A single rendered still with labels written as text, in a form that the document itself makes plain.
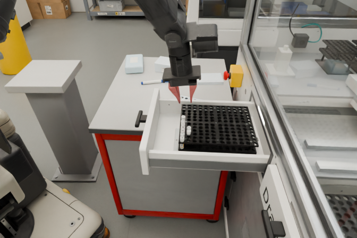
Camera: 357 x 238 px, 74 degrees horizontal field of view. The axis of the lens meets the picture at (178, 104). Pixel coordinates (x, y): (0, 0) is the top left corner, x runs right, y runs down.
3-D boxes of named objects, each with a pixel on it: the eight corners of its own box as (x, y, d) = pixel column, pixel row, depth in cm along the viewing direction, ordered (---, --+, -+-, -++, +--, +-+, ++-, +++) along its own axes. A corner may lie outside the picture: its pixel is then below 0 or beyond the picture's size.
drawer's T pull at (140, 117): (134, 128, 71) (134, 125, 70) (139, 112, 77) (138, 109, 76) (146, 128, 71) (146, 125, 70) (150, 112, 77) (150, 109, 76)
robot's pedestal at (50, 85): (51, 181, 160) (0, 87, 114) (68, 148, 184) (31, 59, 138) (95, 181, 160) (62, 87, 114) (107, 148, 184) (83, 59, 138)
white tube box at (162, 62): (154, 71, 126) (154, 62, 123) (160, 64, 133) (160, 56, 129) (177, 75, 123) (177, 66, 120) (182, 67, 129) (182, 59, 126)
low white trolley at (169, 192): (118, 224, 137) (87, 127, 91) (138, 144, 187) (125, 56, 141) (219, 230, 135) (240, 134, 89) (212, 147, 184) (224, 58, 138)
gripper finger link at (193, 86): (175, 96, 73) (171, 68, 68) (198, 94, 72) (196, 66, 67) (173, 109, 67) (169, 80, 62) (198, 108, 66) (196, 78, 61)
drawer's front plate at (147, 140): (142, 175, 67) (138, 149, 61) (156, 111, 90) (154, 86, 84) (149, 176, 67) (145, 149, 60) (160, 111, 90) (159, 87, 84)
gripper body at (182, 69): (165, 73, 68) (161, 49, 64) (201, 70, 67) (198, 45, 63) (162, 84, 63) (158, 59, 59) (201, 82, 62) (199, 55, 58)
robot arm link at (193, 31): (164, 1, 53) (162, 34, 50) (216, -4, 51) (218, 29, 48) (173, 34, 64) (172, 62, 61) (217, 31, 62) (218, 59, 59)
